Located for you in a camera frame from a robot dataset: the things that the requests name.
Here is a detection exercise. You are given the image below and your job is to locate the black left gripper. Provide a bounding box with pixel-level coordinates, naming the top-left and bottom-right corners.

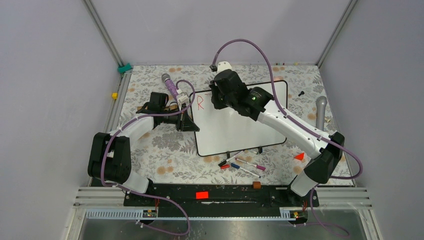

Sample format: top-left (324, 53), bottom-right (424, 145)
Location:
top-left (160, 105), bottom-right (200, 132)

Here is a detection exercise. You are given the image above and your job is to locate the white black-framed whiteboard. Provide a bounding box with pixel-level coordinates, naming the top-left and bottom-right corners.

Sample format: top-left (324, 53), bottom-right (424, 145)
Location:
top-left (190, 90), bottom-right (287, 157)

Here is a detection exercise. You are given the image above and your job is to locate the red marker cap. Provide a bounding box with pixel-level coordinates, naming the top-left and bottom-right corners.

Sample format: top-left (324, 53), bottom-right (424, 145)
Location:
top-left (220, 164), bottom-right (230, 170)

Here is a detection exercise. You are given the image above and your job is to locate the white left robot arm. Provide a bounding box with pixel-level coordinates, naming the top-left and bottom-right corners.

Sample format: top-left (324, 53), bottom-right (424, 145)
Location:
top-left (87, 92), bottom-right (200, 206)

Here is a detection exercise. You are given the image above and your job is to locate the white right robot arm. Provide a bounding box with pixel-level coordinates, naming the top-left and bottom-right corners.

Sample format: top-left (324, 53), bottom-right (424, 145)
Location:
top-left (208, 69), bottom-right (345, 206)

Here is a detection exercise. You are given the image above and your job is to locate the black whiteboard marker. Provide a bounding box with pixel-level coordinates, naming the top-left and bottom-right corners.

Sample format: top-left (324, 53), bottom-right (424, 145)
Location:
top-left (218, 150), bottom-right (244, 167)

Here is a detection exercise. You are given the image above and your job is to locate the blue whiteboard marker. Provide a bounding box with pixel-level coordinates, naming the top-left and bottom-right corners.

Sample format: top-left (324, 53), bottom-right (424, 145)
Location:
top-left (230, 163), bottom-right (261, 179)

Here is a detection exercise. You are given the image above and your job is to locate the pink whiteboard marker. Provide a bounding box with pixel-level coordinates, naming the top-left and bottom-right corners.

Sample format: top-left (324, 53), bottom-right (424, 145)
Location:
top-left (236, 158), bottom-right (266, 171)

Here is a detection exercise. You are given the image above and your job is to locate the floral table mat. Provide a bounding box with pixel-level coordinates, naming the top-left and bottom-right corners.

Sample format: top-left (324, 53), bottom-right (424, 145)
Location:
top-left (115, 65), bottom-right (326, 185)

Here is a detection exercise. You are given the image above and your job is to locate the purple toy microphone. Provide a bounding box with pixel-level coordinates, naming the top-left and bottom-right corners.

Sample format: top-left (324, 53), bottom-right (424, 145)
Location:
top-left (161, 73), bottom-right (179, 100)

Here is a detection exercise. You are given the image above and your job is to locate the red rectangular tape marker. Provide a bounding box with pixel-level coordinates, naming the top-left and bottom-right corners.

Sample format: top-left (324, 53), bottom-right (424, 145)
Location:
top-left (195, 191), bottom-right (209, 200)

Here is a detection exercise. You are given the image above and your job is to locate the yellow cube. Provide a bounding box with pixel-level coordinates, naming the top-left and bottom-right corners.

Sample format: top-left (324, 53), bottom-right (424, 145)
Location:
top-left (111, 92), bottom-right (118, 100)

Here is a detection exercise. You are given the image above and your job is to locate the teal corner clip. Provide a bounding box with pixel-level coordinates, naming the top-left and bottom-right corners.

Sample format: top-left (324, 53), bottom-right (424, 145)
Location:
top-left (117, 63), bottom-right (132, 74)

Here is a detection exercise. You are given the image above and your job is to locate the small brown block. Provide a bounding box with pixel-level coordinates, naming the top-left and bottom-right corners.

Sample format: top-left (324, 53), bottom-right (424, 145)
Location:
top-left (252, 181), bottom-right (262, 190)

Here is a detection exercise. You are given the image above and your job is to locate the grey toy microphone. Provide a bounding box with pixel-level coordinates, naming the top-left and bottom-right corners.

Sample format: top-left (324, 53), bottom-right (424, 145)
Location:
top-left (315, 96), bottom-right (328, 131)

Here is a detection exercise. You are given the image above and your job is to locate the red triangular block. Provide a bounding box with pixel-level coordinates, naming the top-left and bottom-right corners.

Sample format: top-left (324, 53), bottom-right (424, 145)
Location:
top-left (294, 152), bottom-right (305, 161)

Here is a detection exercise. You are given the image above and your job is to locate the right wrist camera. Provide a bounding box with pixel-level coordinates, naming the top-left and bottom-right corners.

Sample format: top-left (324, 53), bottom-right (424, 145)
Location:
top-left (209, 61), bottom-right (233, 74)

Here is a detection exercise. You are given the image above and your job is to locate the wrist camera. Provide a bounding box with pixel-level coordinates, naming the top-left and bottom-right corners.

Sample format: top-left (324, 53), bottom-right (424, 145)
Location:
top-left (176, 92), bottom-right (190, 110)
top-left (209, 61), bottom-right (233, 74)

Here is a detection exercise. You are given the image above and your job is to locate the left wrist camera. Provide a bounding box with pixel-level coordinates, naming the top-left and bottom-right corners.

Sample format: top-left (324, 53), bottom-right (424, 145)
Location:
top-left (176, 92), bottom-right (190, 110)

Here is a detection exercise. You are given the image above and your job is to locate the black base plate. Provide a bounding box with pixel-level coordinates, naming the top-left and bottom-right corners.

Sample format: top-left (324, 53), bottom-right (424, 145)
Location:
top-left (123, 183), bottom-right (320, 212)

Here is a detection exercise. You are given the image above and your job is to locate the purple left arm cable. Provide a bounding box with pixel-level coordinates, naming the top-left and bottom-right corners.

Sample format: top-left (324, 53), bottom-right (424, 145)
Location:
top-left (100, 78), bottom-right (196, 237)

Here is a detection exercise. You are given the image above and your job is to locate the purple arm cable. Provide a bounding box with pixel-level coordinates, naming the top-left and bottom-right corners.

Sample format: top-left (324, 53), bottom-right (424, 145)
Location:
top-left (211, 39), bottom-right (364, 237)
top-left (100, 78), bottom-right (196, 237)

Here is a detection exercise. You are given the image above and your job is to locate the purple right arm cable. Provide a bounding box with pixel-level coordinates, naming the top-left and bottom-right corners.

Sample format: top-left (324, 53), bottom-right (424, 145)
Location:
top-left (211, 39), bottom-right (364, 237)

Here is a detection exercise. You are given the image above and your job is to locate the white cable duct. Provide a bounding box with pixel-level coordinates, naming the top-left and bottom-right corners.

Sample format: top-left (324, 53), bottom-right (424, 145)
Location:
top-left (85, 206), bottom-right (306, 221)

